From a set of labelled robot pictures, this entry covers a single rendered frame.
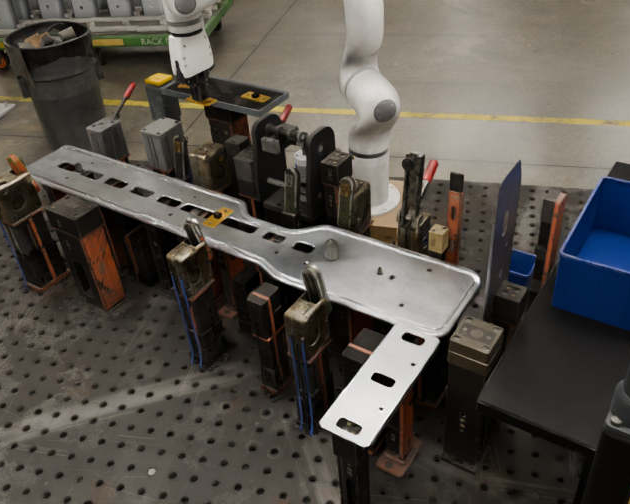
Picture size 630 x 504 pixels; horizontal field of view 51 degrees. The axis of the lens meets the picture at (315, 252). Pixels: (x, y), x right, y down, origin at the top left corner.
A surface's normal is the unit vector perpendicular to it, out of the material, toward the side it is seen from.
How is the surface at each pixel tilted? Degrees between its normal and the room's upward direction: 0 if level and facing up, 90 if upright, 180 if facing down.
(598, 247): 0
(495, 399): 0
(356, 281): 0
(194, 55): 91
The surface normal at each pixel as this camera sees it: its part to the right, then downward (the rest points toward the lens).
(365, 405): -0.07, -0.79
